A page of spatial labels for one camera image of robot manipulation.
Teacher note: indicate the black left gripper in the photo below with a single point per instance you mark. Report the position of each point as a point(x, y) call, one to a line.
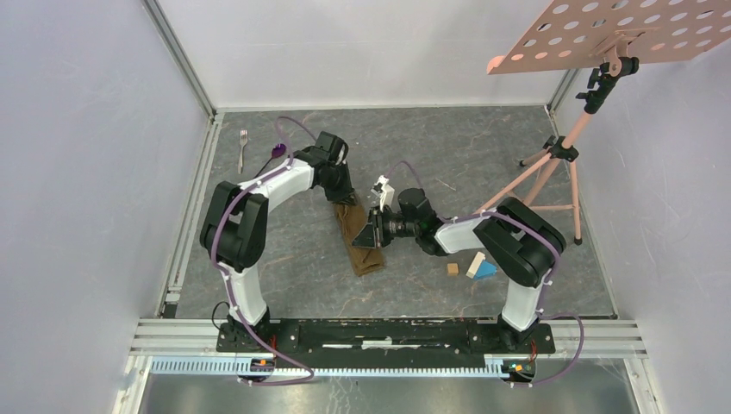
point(346, 194)

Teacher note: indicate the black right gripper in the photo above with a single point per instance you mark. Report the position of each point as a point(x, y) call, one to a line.
point(374, 236)

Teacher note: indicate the brown cloth napkin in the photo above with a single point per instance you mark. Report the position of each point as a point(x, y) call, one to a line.
point(351, 218)

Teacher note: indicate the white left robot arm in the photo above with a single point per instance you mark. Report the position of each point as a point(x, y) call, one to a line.
point(235, 226)

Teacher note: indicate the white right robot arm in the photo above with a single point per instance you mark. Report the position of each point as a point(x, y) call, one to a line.
point(525, 246)

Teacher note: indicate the purple metallic spoon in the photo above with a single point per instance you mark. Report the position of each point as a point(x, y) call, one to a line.
point(277, 152)

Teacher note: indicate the silver fork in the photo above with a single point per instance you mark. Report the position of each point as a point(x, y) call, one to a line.
point(242, 146)

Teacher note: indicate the small tan wooden cube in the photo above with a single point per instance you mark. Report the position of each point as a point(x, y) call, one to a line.
point(453, 269)

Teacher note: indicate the cream wooden block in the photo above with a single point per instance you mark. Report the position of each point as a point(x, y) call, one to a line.
point(477, 261)

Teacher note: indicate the blue wooden triangle block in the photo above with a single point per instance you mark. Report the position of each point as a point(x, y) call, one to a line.
point(485, 270)

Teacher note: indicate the pink music stand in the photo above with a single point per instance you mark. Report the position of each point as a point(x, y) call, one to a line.
point(597, 44)

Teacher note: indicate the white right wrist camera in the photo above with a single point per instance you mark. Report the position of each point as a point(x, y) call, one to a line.
point(383, 191)

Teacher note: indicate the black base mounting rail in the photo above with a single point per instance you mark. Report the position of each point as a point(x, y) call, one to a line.
point(379, 343)

